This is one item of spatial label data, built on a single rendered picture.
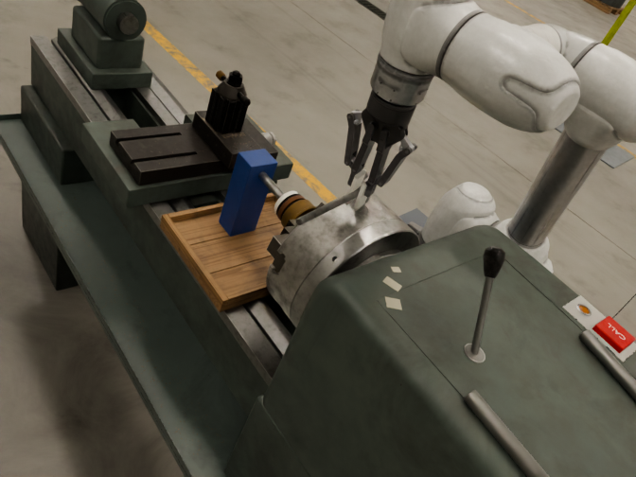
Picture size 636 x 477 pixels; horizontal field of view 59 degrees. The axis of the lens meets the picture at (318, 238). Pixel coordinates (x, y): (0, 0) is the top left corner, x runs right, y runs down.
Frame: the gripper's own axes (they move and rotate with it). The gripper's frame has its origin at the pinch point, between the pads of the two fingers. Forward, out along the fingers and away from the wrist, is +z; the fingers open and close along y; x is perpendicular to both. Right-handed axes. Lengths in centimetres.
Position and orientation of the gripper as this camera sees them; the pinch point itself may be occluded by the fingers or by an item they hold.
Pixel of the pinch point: (360, 189)
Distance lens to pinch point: 102.7
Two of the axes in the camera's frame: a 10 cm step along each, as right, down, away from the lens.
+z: -2.3, 6.9, 6.9
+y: 7.8, 5.5, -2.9
